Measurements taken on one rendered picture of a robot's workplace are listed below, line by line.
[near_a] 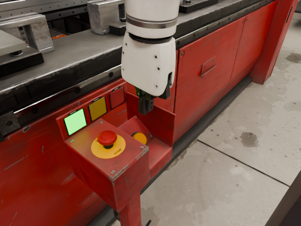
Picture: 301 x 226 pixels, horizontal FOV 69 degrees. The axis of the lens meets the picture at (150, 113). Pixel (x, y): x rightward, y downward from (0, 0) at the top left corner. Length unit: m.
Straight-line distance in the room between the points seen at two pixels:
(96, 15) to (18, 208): 0.62
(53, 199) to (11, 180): 0.18
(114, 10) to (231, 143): 1.21
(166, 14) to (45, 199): 0.64
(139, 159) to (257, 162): 1.23
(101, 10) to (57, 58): 0.23
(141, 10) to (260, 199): 1.26
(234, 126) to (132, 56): 1.49
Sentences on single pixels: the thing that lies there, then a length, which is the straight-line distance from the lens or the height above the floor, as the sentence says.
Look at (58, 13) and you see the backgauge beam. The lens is 1.00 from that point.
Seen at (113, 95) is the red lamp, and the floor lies 0.82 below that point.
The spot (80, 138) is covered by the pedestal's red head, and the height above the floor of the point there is 0.78.
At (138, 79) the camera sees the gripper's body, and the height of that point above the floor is 0.92.
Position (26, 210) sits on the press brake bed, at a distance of 0.78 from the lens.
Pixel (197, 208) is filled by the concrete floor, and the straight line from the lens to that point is 1.31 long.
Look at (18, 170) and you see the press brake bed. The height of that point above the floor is 0.66.
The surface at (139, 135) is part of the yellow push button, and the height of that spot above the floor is 0.73.
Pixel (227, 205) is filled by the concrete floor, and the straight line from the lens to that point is 1.36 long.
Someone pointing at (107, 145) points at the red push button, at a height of 0.80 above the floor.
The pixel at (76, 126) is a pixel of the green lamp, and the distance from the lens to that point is 0.51.
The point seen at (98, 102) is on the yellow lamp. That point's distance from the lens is 0.52.
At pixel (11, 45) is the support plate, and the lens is 0.39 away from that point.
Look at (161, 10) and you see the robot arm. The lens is 0.35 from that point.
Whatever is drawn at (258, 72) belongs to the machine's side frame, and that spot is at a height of 0.12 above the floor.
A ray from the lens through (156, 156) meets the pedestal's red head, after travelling 0.55.
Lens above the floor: 1.12
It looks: 37 degrees down
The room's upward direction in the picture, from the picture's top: straight up
